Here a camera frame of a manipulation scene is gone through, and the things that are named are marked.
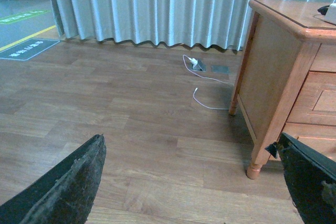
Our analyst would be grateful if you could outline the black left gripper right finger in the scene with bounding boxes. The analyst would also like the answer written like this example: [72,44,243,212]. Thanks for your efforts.
[265,133,335,223]

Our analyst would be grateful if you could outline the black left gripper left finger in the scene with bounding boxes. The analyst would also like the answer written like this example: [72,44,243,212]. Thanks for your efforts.
[1,134,107,223]

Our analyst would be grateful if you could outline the wooden drawer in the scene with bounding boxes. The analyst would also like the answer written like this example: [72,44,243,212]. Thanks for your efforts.
[285,70,336,162]

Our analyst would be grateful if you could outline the white charger block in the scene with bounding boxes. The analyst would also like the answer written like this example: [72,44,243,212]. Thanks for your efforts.
[322,3,336,25]

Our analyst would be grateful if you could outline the wooden nightstand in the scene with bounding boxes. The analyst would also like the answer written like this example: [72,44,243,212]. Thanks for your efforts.
[229,0,335,179]

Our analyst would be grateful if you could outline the closed metal floor plate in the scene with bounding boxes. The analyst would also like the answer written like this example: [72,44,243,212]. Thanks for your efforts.
[211,65,230,74]

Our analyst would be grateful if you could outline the grey floor sign sticker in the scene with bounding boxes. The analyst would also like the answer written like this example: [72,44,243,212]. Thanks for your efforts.
[1,38,60,61]

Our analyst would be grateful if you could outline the open metal floor socket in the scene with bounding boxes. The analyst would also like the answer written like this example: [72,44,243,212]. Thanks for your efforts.
[191,60,206,72]

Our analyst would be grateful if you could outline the yellow floor tape line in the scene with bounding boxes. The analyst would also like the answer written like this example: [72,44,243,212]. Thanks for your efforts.
[0,25,56,51]

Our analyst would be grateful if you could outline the white plug adapter on floor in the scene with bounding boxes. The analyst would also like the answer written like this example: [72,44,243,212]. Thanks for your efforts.
[188,58,198,65]

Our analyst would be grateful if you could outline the green floor sign sticker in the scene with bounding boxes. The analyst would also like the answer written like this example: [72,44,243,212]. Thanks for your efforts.
[1,10,50,25]

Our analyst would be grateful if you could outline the grey pleated curtain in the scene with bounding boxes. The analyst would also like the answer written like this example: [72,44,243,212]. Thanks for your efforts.
[51,0,335,50]

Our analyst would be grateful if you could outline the white floor cable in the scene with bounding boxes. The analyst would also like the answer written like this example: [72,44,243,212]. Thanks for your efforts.
[183,54,234,110]

